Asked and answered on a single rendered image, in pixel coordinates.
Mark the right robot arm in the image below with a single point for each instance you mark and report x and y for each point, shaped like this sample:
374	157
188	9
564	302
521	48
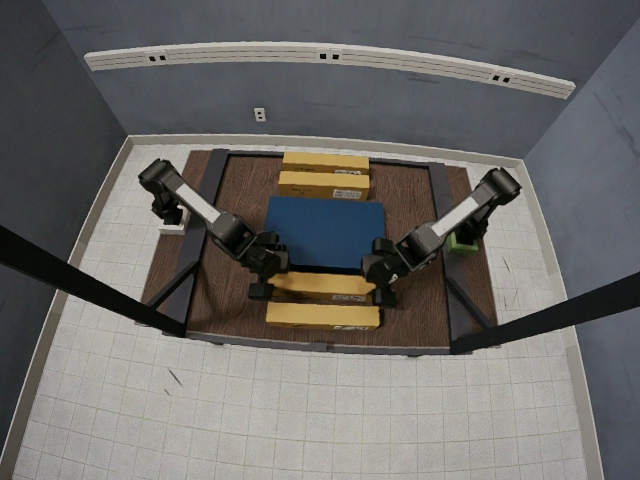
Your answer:
426	240

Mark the yellow cardboard carton side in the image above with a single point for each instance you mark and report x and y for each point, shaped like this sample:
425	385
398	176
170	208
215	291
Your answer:
322	287
325	163
324	185
331	317

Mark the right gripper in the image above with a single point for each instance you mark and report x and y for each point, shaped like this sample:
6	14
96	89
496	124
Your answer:
383	298

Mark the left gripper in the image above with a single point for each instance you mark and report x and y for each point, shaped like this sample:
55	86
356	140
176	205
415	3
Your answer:
263	291

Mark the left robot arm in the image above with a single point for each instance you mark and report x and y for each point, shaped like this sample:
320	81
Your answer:
224	228

